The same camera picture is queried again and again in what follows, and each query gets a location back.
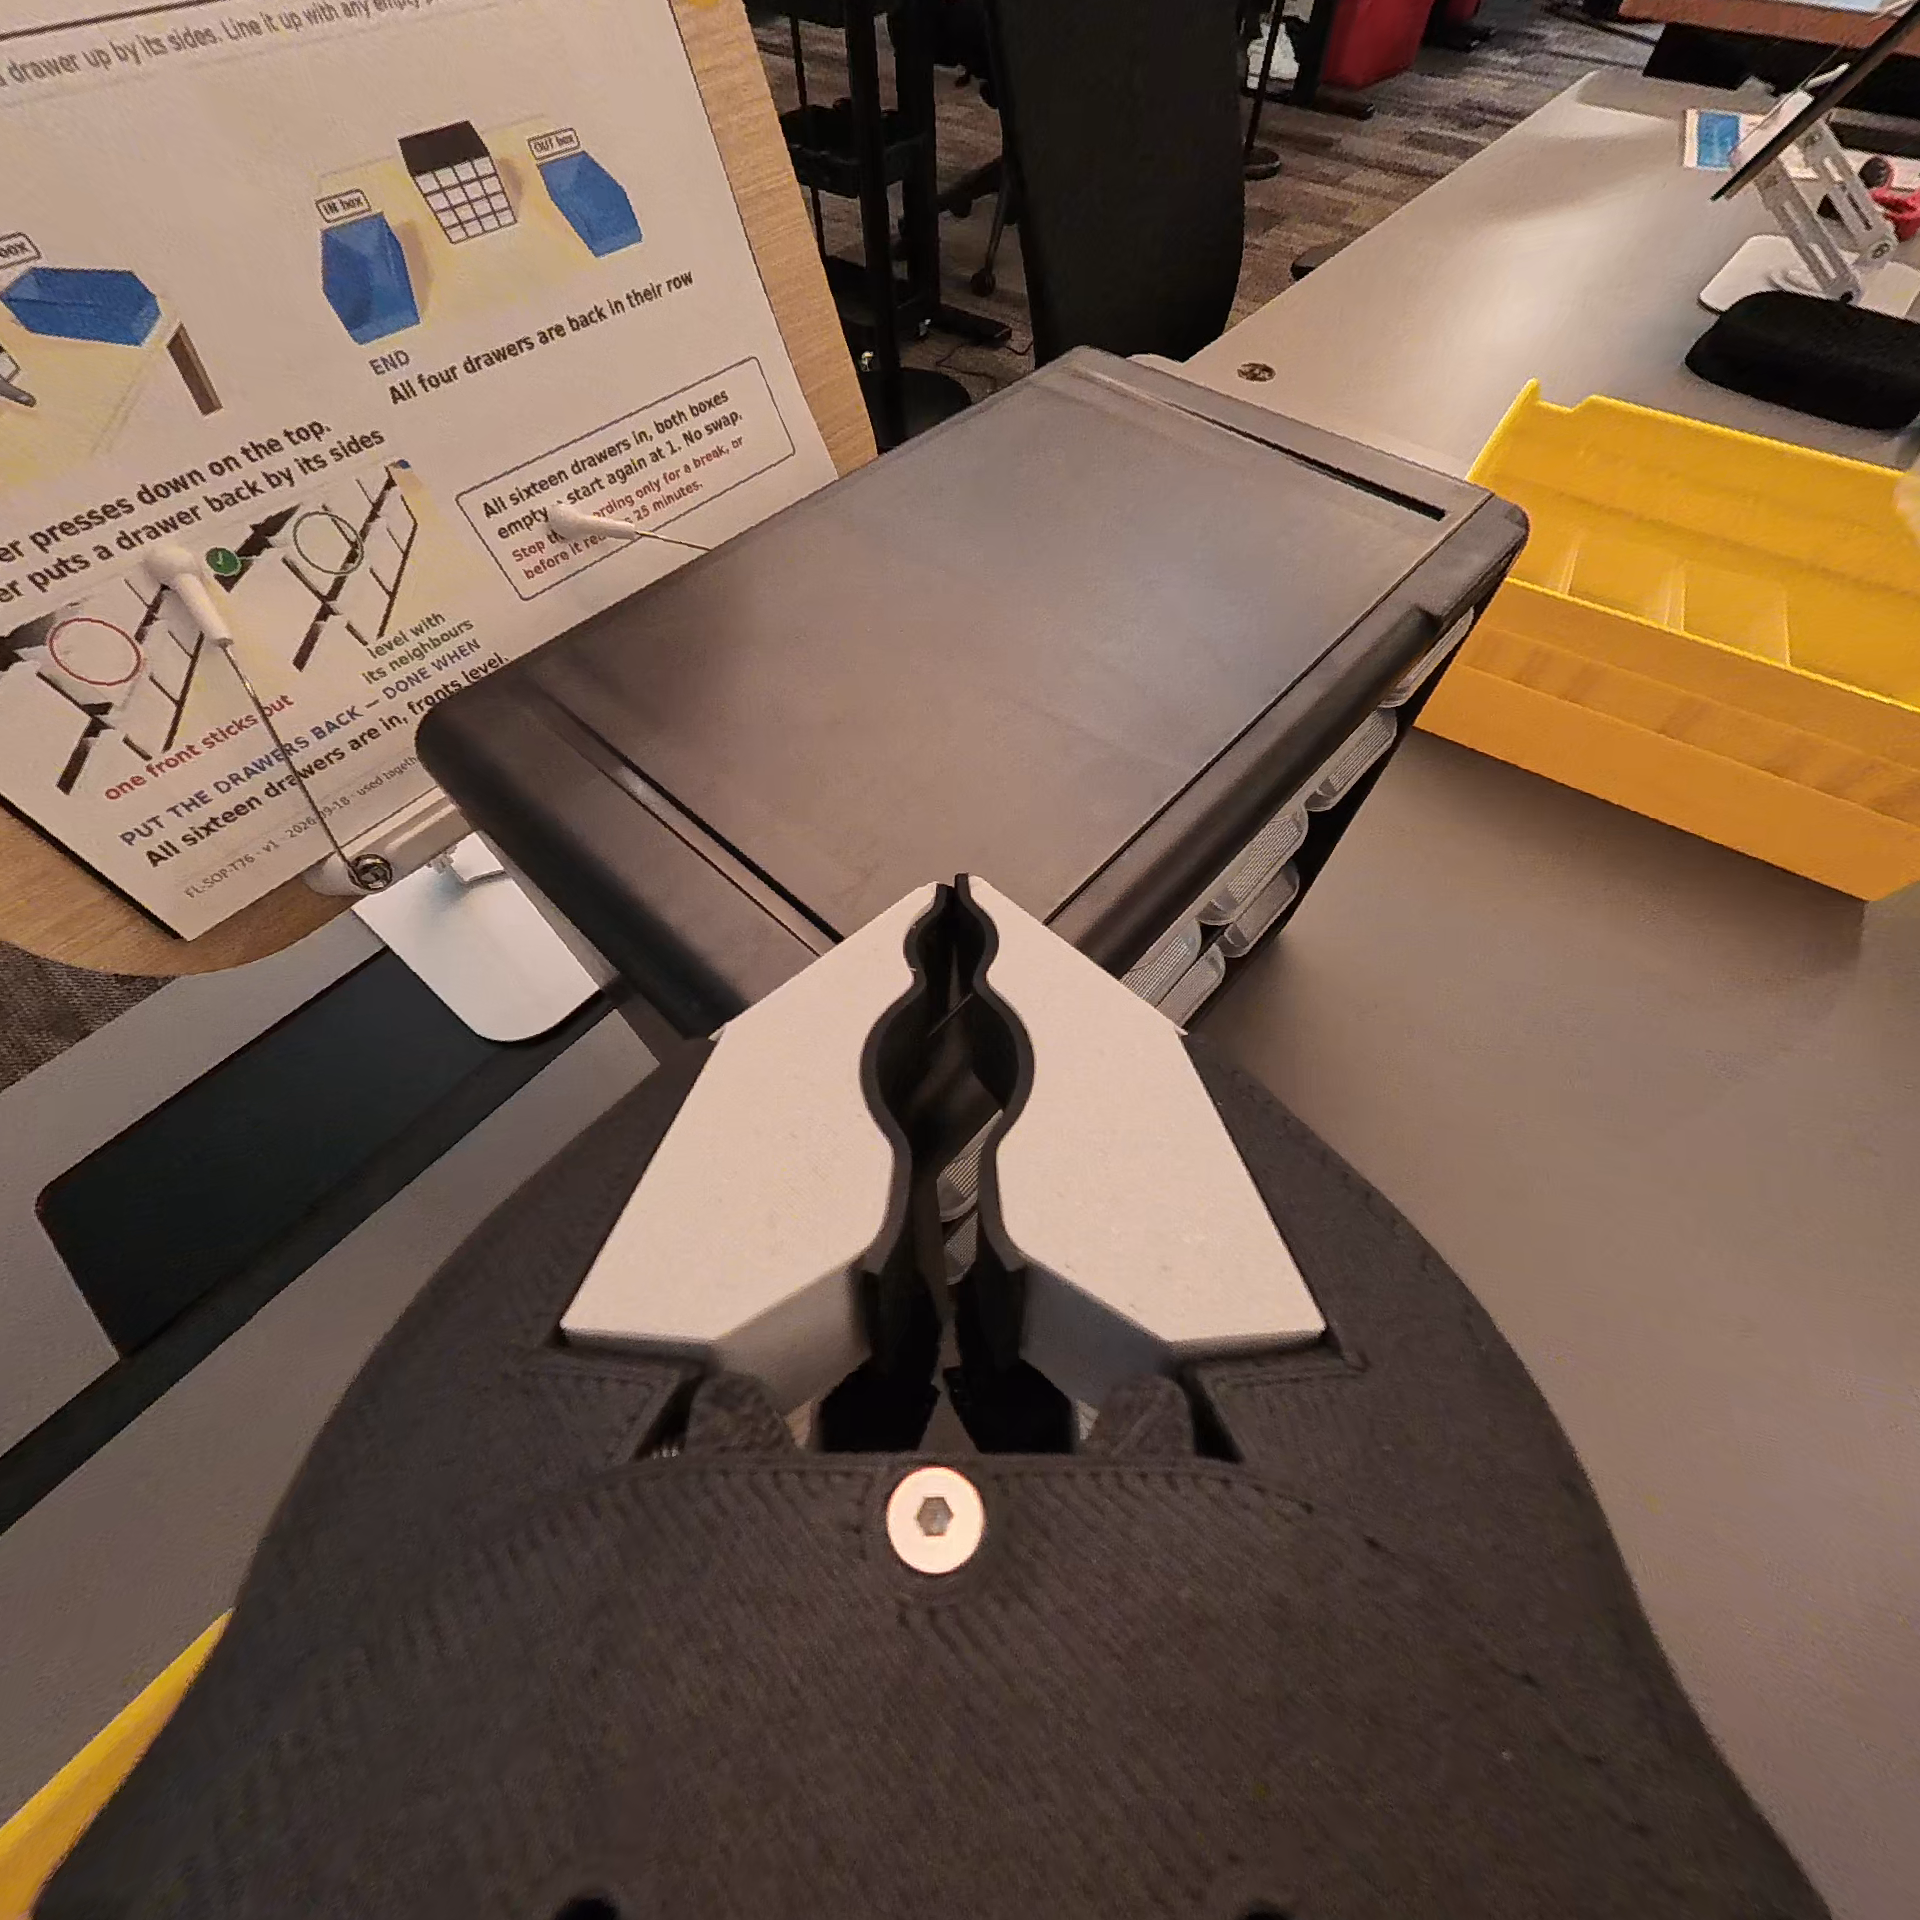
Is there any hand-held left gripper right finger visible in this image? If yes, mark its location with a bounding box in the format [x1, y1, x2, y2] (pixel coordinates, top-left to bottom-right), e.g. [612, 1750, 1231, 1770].
[960, 875, 1330, 1411]

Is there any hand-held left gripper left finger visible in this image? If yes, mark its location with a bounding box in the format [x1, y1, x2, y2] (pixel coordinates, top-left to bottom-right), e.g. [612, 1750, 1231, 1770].
[560, 875, 961, 1411]

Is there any set of clear plastic drawers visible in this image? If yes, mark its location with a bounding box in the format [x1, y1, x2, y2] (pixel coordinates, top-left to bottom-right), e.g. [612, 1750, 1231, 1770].
[934, 607, 1481, 1277]

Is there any black drawer cabinet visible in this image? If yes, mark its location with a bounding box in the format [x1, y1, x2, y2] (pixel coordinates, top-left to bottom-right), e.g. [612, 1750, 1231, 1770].
[415, 344, 1530, 1039]

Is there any yellow plastic bin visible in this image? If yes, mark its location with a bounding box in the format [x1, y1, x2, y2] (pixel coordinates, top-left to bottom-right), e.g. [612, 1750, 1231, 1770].
[1417, 379, 1920, 902]
[0, 1611, 234, 1920]

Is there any white board stand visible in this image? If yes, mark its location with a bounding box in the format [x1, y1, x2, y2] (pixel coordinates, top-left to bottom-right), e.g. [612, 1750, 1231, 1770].
[306, 794, 603, 1044]

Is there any wooden poster board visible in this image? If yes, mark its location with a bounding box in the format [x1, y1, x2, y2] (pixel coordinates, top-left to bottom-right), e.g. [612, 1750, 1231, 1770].
[0, 0, 879, 984]

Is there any printed instruction poster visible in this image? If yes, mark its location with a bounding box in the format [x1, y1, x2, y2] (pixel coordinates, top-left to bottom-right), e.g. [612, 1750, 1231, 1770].
[0, 0, 843, 944]

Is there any black wheeled cart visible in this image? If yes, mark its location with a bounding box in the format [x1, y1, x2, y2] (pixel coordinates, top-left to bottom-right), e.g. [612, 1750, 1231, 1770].
[782, 0, 1037, 344]

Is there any black office chair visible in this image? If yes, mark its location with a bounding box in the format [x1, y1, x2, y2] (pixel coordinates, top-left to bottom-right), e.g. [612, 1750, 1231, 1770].
[989, 0, 1254, 363]

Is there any black foam pad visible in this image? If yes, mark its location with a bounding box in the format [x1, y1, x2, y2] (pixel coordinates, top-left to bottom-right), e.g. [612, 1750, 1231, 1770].
[1685, 288, 1920, 428]

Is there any white tablet stand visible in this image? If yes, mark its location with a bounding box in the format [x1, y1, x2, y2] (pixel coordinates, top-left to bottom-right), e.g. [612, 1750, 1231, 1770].
[1696, 91, 1920, 316]

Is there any blue printed sheet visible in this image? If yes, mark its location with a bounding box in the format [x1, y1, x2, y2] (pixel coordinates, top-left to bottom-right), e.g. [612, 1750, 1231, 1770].
[1681, 104, 1803, 174]

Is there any white-tipped wire clip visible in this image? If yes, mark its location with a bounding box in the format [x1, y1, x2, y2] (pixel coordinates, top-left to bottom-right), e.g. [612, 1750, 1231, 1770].
[548, 502, 715, 555]
[142, 547, 394, 891]

